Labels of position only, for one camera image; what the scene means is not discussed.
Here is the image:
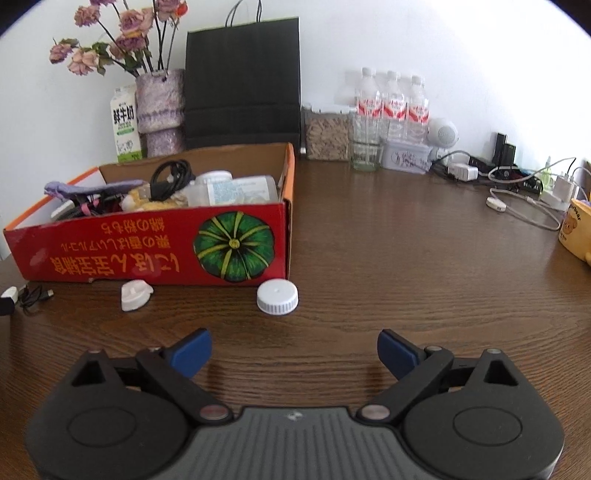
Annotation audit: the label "black cable with pink strap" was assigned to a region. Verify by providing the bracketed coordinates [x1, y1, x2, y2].
[69, 194, 122, 217]

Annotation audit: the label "green and white milk carton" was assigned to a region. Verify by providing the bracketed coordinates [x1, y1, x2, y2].
[109, 85, 141, 163]

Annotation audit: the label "dried pink roses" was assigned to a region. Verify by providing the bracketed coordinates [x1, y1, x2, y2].
[48, 0, 189, 77]

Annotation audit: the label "clear drinking glass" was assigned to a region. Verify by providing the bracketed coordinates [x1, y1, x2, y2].
[352, 115, 384, 174]

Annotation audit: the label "white cable with puck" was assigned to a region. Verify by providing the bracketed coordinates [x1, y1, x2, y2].
[486, 187, 561, 232]

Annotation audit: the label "translucent plastic bottle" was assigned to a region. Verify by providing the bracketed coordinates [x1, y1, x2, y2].
[187, 172, 280, 207]

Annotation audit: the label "black upright chargers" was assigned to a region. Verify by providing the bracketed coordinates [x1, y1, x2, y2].
[492, 132, 517, 167]

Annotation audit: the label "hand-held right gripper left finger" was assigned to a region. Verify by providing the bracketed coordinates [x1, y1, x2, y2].
[69, 328, 234, 424]

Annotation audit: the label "yellow bear mug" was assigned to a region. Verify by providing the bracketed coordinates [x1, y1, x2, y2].
[558, 198, 591, 267]

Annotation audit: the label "yellow plush toy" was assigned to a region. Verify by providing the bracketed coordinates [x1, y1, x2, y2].
[122, 185, 190, 210]

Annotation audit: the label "clear jar of nuts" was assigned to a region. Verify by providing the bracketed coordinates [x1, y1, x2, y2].
[302, 106, 352, 162]

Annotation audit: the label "white wall charger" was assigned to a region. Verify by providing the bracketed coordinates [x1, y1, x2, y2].
[540, 173, 578, 212]

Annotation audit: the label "pack of water bottles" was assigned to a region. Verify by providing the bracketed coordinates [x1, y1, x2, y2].
[339, 67, 431, 139]

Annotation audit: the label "white plug charger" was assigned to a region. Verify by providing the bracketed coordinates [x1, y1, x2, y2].
[448, 162, 478, 182]

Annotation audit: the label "purple textured vase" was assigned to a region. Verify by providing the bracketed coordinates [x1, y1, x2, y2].
[135, 69, 186, 158]

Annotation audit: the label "thin black cable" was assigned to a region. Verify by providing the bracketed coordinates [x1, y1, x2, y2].
[17, 284, 55, 315]

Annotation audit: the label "black paper bag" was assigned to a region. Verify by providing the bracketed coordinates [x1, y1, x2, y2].
[185, 0, 302, 151]

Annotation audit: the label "black power strip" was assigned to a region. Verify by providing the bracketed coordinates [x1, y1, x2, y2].
[468, 156, 543, 193]

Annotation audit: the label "red cardboard box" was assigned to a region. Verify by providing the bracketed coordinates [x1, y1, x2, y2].
[4, 142, 296, 286]

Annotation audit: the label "small white ribbed cap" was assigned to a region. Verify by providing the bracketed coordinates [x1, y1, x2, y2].
[257, 280, 299, 316]

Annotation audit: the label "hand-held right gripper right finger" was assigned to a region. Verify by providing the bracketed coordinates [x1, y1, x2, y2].
[356, 328, 522, 423]

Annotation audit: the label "white round speaker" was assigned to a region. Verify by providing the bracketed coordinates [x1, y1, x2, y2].
[427, 117, 461, 148]

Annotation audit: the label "white tissue box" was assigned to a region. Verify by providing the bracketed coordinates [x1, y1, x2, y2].
[381, 138, 432, 176]

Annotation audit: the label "purple knitted pouch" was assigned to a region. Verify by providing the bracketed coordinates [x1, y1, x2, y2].
[44, 179, 145, 200]

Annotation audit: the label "white plastic stopper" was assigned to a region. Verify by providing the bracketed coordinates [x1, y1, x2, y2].
[121, 280, 154, 312]

